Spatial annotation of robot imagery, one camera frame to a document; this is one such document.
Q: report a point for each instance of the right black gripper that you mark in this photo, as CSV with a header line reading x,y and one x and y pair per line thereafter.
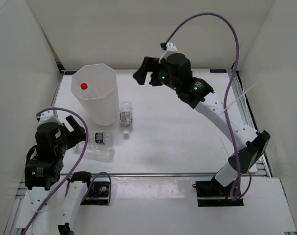
x,y
148,65

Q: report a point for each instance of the blue white label plastic bottle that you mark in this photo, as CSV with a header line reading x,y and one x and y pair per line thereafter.
x,y
126,118

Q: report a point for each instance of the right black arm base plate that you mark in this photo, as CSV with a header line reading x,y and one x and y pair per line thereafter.
x,y
211,194

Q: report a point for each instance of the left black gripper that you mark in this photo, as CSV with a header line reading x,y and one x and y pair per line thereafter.
x,y
77,135

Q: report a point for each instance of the black label plastic bottle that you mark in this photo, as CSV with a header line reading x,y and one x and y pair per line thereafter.
x,y
101,138

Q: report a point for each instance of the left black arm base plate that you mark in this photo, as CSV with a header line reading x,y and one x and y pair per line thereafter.
x,y
99,190

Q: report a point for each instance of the clear unlabelled plastic bottle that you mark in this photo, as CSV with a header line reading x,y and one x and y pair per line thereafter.
x,y
99,153

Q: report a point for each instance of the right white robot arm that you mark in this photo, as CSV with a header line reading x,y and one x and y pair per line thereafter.
x,y
248,143

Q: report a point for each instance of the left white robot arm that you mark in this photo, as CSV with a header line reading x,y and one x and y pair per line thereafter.
x,y
54,200

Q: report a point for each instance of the white cable tie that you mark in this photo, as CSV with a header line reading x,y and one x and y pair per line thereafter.
x,y
242,95

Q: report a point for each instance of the red label plastic bottle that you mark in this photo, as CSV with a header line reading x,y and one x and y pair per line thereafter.
x,y
83,86

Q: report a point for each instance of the white octagonal plastic bin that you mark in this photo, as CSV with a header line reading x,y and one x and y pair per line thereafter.
x,y
100,100

